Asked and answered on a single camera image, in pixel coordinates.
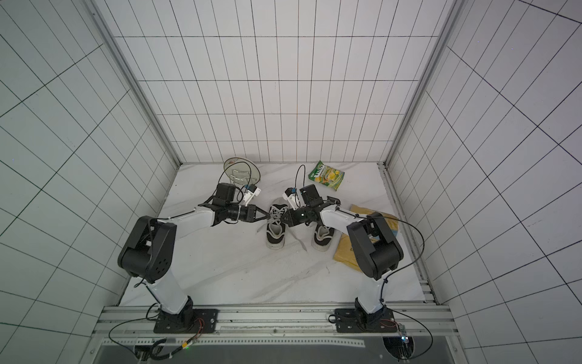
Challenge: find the black white sneaker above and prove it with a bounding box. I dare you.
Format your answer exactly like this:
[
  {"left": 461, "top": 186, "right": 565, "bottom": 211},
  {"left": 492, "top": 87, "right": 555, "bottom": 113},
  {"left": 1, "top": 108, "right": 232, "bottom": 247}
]
[
  {"left": 312, "top": 224, "right": 335, "bottom": 252},
  {"left": 257, "top": 197, "right": 307, "bottom": 251}
]

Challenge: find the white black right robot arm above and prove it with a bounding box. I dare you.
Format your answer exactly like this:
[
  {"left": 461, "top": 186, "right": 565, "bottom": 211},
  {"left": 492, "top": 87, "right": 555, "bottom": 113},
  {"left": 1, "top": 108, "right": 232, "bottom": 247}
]
[{"left": 281, "top": 184, "right": 404, "bottom": 323}]

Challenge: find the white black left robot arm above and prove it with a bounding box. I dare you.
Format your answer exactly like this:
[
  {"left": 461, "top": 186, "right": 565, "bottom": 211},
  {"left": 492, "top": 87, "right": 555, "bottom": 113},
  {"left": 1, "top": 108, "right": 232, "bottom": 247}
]
[{"left": 118, "top": 183, "right": 269, "bottom": 318}]

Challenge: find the green spring tea snack bag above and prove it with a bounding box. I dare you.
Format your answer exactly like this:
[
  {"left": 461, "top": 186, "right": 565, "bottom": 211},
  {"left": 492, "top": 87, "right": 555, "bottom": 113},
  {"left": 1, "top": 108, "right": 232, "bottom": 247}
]
[{"left": 309, "top": 161, "right": 345, "bottom": 190}]

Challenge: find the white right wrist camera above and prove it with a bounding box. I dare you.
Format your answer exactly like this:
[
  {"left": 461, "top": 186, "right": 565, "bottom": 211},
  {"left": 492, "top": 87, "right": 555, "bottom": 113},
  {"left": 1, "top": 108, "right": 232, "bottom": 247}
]
[{"left": 283, "top": 187, "right": 301, "bottom": 210}]

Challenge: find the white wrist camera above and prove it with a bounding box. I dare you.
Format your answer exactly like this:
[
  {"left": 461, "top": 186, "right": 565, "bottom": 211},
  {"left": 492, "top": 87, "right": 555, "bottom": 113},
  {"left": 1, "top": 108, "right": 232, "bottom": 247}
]
[
  {"left": 241, "top": 184, "right": 261, "bottom": 206},
  {"left": 283, "top": 187, "right": 301, "bottom": 210}
]

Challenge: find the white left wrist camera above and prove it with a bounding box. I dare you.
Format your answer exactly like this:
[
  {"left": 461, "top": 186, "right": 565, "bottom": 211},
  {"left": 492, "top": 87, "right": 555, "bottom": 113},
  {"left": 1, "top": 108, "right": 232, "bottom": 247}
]
[{"left": 241, "top": 184, "right": 261, "bottom": 206}]

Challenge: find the round mirror on wire stand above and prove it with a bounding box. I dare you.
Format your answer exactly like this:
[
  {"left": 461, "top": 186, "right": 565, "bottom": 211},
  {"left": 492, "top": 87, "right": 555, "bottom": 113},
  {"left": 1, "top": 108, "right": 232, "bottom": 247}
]
[{"left": 223, "top": 157, "right": 262, "bottom": 189}]

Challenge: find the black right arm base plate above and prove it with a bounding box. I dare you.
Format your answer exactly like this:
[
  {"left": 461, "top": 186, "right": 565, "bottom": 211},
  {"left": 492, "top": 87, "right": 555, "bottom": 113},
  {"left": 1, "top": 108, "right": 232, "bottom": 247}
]
[{"left": 328, "top": 308, "right": 398, "bottom": 334}]

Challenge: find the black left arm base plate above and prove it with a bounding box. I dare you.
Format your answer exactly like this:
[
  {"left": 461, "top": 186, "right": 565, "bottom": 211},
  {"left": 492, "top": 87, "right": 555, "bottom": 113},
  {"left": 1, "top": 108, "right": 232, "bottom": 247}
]
[{"left": 153, "top": 308, "right": 220, "bottom": 335}]

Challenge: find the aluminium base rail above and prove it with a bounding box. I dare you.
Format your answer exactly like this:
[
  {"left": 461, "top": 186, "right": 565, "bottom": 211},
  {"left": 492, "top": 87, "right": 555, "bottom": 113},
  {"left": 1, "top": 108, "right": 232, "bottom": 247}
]
[{"left": 93, "top": 303, "right": 459, "bottom": 339}]

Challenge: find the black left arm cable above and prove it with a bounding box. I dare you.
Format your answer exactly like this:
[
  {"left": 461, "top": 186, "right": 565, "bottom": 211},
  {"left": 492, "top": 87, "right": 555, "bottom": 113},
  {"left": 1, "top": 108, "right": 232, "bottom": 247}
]
[{"left": 108, "top": 299, "right": 206, "bottom": 362}]

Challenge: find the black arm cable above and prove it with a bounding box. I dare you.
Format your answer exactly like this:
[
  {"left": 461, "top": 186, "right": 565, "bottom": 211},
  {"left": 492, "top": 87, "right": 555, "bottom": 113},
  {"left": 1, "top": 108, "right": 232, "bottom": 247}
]
[
  {"left": 108, "top": 299, "right": 206, "bottom": 362},
  {"left": 381, "top": 215, "right": 435, "bottom": 360}
]

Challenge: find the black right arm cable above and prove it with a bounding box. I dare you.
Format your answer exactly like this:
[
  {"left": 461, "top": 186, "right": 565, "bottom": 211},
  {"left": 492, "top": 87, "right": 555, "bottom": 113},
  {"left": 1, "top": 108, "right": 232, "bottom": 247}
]
[{"left": 381, "top": 215, "right": 435, "bottom": 360}]

